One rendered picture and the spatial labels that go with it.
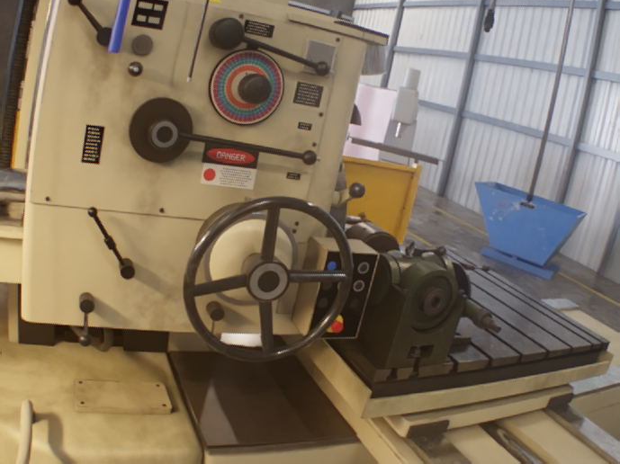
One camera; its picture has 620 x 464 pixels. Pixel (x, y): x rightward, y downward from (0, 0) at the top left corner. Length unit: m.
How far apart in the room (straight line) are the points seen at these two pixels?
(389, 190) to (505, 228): 3.38
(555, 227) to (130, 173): 6.57
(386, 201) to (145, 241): 3.33
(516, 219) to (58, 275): 6.70
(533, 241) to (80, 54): 6.79
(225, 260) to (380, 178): 3.23
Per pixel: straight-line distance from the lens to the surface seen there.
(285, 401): 2.03
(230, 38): 1.19
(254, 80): 1.17
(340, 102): 1.36
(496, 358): 1.87
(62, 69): 1.21
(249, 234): 1.22
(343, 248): 1.18
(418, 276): 1.53
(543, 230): 7.42
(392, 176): 4.42
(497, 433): 2.06
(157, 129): 1.15
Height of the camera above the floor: 1.71
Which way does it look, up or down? 13 degrees down
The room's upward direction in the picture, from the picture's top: 13 degrees clockwise
